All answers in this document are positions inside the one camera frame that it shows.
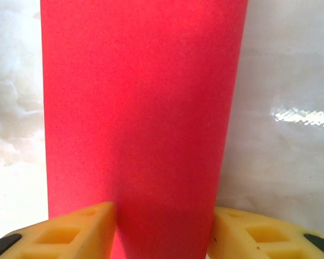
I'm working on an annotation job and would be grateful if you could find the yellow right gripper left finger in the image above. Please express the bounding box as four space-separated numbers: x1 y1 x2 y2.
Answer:
0 201 117 259

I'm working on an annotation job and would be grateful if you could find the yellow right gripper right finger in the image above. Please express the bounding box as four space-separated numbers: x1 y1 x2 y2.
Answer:
207 206 324 259

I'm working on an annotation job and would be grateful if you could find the red paper sheet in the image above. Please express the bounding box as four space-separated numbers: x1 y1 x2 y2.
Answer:
40 0 249 259

